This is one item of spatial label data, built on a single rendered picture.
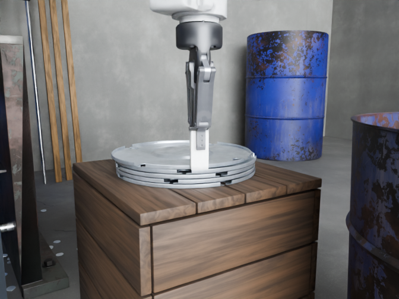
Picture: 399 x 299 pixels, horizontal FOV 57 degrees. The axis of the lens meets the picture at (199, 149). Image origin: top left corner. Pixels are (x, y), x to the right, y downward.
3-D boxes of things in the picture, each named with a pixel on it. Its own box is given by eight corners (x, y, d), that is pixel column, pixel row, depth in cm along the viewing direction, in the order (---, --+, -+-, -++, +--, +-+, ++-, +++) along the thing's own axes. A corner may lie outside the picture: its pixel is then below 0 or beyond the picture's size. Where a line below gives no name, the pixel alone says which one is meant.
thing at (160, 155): (163, 140, 97) (163, 137, 97) (269, 149, 83) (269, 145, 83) (80, 159, 72) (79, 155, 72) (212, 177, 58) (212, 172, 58)
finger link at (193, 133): (208, 128, 62) (208, 129, 61) (207, 168, 63) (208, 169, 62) (190, 129, 61) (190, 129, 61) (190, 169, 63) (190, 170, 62)
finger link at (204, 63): (207, 48, 59) (215, 44, 54) (207, 81, 60) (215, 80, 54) (193, 48, 58) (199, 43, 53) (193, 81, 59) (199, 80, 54)
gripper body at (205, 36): (229, 20, 55) (228, 82, 57) (215, 28, 64) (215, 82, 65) (179, 18, 54) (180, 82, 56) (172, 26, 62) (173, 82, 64)
